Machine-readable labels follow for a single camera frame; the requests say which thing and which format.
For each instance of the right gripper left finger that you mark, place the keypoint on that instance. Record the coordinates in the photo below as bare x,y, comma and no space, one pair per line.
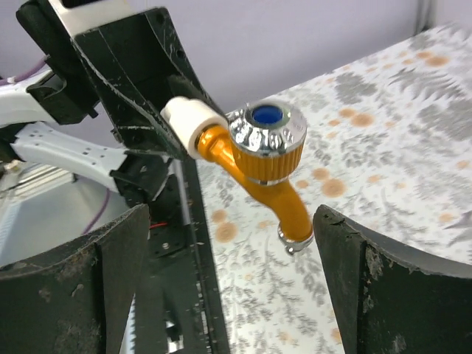
75,298

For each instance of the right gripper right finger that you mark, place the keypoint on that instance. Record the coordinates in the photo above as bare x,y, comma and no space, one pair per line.
389,297

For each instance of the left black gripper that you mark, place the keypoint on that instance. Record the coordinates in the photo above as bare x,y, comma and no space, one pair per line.
105,53

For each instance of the orange water faucet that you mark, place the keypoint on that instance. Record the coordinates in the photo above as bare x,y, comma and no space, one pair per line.
261,146

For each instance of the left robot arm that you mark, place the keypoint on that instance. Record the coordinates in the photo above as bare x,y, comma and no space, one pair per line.
91,148

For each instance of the floral table mat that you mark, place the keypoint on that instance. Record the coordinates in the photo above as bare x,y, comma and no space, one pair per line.
388,145

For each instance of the white cable duct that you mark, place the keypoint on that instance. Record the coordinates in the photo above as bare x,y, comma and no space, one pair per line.
129,337

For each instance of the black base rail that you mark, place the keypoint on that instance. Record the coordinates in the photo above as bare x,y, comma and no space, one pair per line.
178,303

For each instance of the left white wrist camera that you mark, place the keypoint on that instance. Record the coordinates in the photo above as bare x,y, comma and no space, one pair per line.
77,20

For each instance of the left aluminium frame post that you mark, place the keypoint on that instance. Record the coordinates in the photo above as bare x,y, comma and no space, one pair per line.
425,15

